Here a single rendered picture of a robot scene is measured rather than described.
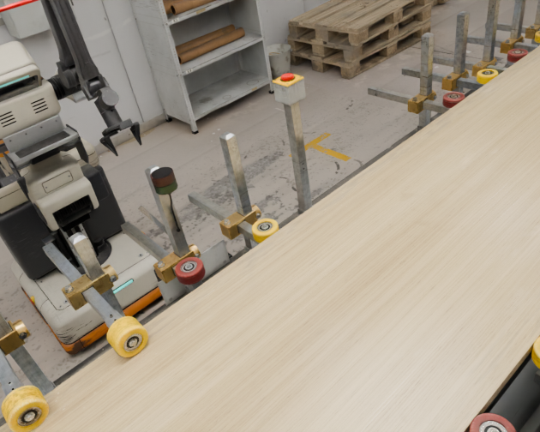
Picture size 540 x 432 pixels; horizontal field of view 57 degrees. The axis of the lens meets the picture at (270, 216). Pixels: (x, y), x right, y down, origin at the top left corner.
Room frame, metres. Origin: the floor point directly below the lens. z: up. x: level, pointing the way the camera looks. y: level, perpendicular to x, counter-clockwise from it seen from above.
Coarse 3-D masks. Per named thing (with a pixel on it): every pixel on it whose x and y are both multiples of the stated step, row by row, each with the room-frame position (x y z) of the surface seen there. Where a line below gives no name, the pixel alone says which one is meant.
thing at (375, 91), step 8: (368, 88) 2.06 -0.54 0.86; (376, 88) 2.04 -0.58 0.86; (376, 96) 2.02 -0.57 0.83; (384, 96) 1.99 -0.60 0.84; (392, 96) 1.96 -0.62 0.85; (400, 96) 1.92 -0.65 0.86; (408, 96) 1.91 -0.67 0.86; (424, 104) 1.82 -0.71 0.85; (432, 104) 1.80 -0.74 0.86; (440, 104) 1.78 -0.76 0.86; (440, 112) 1.76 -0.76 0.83
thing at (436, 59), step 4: (436, 56) 2.36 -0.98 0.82; (440, 56) 2.35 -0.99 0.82; (436, 60) 2.33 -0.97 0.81; (440, 60) 2.32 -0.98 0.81; (444, 60) 2.30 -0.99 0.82; (448, 60) 2.28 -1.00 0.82; (452, 60) 2.27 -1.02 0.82; (444, 64) 2.30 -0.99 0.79; (448, 64) 2.28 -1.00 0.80; (452, 64) 2.26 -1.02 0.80; (468, 64) 2.19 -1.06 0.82; (472, 64) 2.17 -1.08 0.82; (468, 68) 2.19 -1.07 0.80; (488, 68) 2.11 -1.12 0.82; (492, 68) 2.10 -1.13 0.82; (496, 68) 2.09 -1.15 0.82; (500, 68) 2.08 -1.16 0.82; (504, 68) 2.07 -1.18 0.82; (500, 72) 2.06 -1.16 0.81
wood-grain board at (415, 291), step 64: (448, 128) 1.51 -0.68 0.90; (512, 128) 1.43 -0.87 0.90; (384, 192) 1.21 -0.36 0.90; (448, 192) 1.15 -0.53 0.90; (512, 192) 1.10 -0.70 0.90; (256, 256) 1.04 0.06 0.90; (320, 256) 0.99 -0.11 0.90; (384, 256) 0.94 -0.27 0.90; (448, 256) 0.89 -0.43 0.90; (512, 256) 0.85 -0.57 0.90; (192, 320) 0.85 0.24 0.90; (256, 320) 0.81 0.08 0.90; (320, 320) 0.77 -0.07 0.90; (384, 320) 0.73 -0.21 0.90; (448, 320) 0.70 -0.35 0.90; (512, 320) 0.67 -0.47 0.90; (64, 384) 0.73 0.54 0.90; (128, 384) 0.70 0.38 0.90; (192, 384) 0.66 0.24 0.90; (256, 384) 0.63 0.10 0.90; (320, 384) 0.60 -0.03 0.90; (384, 384) 0.57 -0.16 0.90; (448, 384) 0.55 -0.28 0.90
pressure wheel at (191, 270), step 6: (186, 258) 1.08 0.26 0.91; (192, 258) 1.08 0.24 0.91; (198, 258) 1.07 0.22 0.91; (180, 264) 1.06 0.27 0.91; (186, 264) 1.06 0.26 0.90; (192, 264) 1.05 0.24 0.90; (198, 264) 1.05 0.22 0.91; (180, 270) 1.03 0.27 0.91; (186, 270) 1.03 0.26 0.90; (192, 270) 1.03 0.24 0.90; (198, 270) 1.02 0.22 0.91; (204, 270) 1.04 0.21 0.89; (180, 276) 1.01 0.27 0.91; (186, 276) 1.01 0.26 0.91; (192, 276) 1.01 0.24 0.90; (198, 276) 1.01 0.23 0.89; (180, 282) 1.02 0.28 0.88; (186, 282) 1.01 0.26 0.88; (192, 282) 1.01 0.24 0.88
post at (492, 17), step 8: (496, 0) 2.15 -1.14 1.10; (488, 8) 2.17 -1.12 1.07; (496, 8) 2.15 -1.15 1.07; (488, 16) 2.17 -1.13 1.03; (496, 16) 2.16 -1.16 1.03; (488, 24) 2.17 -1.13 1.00; (496, 24) 2.16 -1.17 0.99; (488, 32) 2.16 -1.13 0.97; (488, 40) 2.16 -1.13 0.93; (488, 48) 2.16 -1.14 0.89; (488, 56) 2.15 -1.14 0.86
